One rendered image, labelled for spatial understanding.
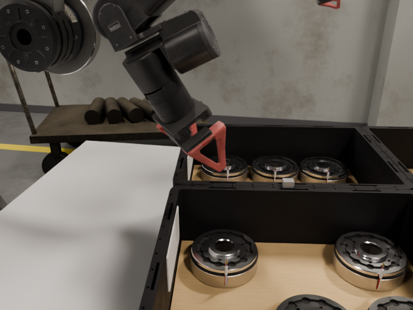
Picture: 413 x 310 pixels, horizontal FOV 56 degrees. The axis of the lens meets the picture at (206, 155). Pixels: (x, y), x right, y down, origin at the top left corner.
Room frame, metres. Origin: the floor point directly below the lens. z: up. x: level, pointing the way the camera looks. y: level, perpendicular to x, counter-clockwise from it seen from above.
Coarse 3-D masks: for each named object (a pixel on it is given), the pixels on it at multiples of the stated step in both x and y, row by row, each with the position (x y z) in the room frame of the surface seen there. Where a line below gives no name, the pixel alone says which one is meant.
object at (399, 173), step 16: (240, 128) 0.85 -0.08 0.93; (256, 128) 0.84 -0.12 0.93; (272, 128) 0.84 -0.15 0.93; (288, 128) 0.84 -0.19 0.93; (304, 128) 0.84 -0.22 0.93; (320, 128) 0.84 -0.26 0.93; (336, 128) 0.84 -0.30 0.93; (352, 128) 0.84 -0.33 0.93; (368, 144) 0.74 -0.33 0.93; (384, 160) 0.66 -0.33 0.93; (176, 176) 0.59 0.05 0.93; (400, 176) 0.59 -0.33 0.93
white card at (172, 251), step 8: (176, 216) 0.49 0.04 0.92; (176, 224) 0.49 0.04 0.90; (176, 232) 0.49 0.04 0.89; (176, 240) 0.48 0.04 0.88; (168, 248) 0.41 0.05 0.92; (176, 248) 0.48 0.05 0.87; (168, 256) 0.40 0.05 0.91; (168, 264) 0.40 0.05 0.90; (168, 272) 0.40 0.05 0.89; (168, 280) 0.39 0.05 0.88; (168, 288) 0.39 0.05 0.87
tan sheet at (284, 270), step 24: (264, 264) 0.49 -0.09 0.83; (288, 264) 0.49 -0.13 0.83; (312, 264) 0.49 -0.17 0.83; (408, 264) 0.49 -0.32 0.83; (192, 288) 0.43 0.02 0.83; (216, 288) 0.43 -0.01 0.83; (240, 288) 0.43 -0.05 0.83; (264, 288) 0.43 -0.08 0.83; (288, 288) 0.43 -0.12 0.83; (312, 288) 0.43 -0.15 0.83; (336, 288) 0.43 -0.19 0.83; (360, 288) 0.43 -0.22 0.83; (408, 288) 0.43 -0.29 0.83
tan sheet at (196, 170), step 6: (198, 168) 0.83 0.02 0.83; (192, 174) 0.80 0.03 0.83; (198, 174) 0.80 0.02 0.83; (348, 174) 0.80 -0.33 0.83; (198, 180) 0.77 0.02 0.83; (246, 180) 0.77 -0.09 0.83; (252, 180) 0.77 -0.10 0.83; (300, 180) 0.77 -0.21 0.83; (348, 180) 0.77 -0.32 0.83; (354, 180) 0.77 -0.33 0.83
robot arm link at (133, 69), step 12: (156, 36) 0.53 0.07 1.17; (132, 48) 0.54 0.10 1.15; (144, 48) 0.53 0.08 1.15; (156, 48) 0.52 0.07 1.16; (132, 60) 0.52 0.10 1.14; (144, 60) 0.52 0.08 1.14; (156, 60) 0.52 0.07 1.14; (168, 60) 0.52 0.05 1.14; (132, 72) 0.52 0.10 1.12; (144, 72) 0.52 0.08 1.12; (156, 72) 0.52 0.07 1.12; (168, 72) 0.53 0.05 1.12; (144, 84) 0.52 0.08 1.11; (156, 84) 0.52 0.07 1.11
